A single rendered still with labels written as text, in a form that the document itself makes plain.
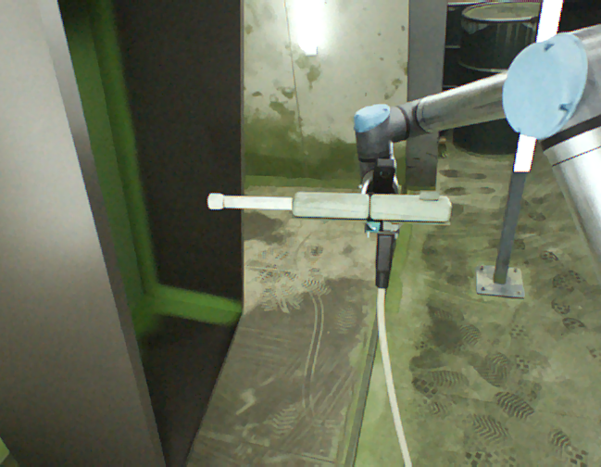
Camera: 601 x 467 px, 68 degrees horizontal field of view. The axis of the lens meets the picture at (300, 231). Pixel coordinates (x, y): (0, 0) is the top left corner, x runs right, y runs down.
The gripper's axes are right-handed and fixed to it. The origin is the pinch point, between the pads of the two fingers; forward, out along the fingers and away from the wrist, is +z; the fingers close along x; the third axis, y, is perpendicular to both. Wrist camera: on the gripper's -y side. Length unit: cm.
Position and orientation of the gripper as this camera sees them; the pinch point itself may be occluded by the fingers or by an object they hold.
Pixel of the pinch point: (384, 222)
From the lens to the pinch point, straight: 90.1
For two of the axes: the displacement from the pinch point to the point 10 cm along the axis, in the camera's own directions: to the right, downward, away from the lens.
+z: -1.1, 4.7, -8.7
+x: -9.9, -0.5, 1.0
